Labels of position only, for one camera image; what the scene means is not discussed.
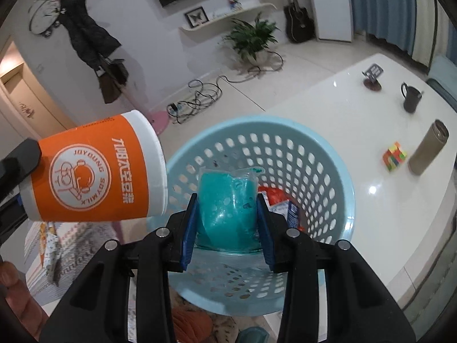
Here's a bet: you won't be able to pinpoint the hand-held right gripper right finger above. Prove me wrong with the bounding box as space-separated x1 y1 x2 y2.
255 194 416 343

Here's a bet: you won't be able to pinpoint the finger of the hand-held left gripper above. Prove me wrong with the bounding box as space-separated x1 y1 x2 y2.
0 202 29 254
0 139 41 201

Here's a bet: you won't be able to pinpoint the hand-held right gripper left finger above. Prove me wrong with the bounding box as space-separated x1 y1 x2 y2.
39 192 201 343

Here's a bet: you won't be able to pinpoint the red plastic bag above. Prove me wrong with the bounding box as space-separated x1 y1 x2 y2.
258 186 308 229

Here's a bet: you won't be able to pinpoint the teal plastic packet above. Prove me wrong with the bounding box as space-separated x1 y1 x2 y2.
196 166 265 254

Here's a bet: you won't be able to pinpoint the light blue laundry basket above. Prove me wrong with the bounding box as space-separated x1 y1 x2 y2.
165 116 356 317

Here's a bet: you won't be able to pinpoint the orange paper cup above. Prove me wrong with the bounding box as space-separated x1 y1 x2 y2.
19 110 169 222

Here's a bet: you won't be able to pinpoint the cream hallway door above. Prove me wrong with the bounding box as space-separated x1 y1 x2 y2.
0 41 68 140

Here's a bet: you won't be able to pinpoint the reddish brown cloth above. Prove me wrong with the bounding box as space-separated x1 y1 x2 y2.
0 261 49 329

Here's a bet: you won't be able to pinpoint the orange patterned cloth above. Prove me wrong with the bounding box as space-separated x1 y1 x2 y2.
168 286 286 343

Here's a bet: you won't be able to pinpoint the brown hanging bag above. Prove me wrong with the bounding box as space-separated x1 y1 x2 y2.
98 71 124 104

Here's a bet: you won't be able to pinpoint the white coat rack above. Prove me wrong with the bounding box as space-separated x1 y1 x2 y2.
45 0 170 137

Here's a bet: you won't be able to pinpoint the black hanging bag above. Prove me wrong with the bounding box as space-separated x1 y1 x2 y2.
107 59 129 86

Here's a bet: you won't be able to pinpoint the black coat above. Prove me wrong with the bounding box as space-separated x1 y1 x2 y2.
61 0 122 70

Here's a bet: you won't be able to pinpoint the colourful puzzle cube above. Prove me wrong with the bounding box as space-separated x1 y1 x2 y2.
383 142 408 173

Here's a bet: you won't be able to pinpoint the white coffee table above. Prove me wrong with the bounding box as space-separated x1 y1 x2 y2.
266 53 457 294

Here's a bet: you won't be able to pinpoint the brown thermos bottle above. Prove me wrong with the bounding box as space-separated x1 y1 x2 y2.
408 119 449 176

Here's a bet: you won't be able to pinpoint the metal phone stand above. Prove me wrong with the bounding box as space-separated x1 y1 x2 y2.
361 63 385 91

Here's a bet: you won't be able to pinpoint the green potted plant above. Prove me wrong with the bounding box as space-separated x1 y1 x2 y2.
222 12 282 67

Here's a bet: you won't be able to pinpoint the black mug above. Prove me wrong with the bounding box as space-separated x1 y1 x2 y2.
400 82 425 114

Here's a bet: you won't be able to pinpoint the black acoustic guitar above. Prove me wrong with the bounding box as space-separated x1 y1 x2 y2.
284 0 315 43

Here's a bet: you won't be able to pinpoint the framed butterfly picture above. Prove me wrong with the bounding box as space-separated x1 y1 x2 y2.
185 6 207 28

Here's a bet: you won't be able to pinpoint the blue grey armchair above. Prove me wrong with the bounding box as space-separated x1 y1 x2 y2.
426 55 457 111

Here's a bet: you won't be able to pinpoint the white standing air conditioner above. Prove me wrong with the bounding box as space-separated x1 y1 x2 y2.
303 0 354 41

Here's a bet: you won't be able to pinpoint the cream curtain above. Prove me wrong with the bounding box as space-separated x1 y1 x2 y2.
410 0 438 68

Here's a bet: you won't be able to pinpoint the panda wall clock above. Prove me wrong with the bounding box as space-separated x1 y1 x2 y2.
29 0 67 38

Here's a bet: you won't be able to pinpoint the black floor cables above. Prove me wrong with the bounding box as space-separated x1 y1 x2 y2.
168 52 286 124

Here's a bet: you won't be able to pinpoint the white curved wall shelf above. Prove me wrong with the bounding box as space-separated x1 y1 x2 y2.
181 3 276 33

